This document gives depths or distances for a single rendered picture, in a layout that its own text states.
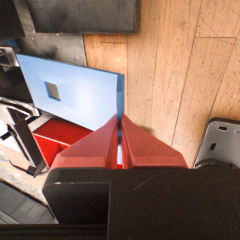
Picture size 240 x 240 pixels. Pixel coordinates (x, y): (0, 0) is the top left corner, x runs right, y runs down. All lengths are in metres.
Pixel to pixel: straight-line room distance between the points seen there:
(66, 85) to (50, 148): 0.28
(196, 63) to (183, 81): 0.03
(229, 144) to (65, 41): 0.29
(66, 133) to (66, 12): 0.21
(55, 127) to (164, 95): 0.25
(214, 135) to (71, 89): 0.20
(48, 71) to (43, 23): 0.11
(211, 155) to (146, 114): 0.12
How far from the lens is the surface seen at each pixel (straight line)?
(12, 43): 0.38
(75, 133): 0.34
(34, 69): 0.20
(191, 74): 0.22
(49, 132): 0.36
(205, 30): 0.21
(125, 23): 0.21
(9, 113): 0.34
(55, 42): 0.30
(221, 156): 0.28
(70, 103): 0.18
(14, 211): 5.66
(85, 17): 0.23
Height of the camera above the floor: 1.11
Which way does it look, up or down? 48 degrees down
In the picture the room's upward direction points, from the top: 143 degrees counter-clockwise
